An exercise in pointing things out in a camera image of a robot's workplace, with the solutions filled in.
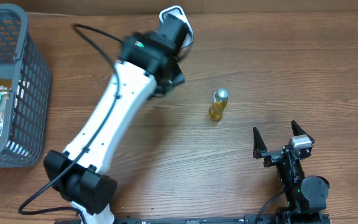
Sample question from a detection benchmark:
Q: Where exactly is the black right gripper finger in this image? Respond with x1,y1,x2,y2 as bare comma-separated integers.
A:
253,127,267,159
291,120,306,136

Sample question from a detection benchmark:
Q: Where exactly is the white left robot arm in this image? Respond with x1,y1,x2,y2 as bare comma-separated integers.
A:
44,28,194,223

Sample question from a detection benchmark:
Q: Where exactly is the grey plastic basket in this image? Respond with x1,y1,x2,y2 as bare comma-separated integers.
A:
0,4,52,168

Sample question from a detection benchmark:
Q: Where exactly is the yellow oil bottle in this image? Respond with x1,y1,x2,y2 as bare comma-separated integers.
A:
209,88,229,121

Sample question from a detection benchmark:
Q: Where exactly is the white barcode scanner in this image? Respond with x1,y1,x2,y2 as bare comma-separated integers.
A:
159,5,194,49

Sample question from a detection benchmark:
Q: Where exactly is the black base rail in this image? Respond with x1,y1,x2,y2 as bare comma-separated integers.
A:
55,215,331,224

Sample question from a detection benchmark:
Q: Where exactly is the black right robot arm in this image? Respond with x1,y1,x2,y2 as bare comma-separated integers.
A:
249,120,331,224

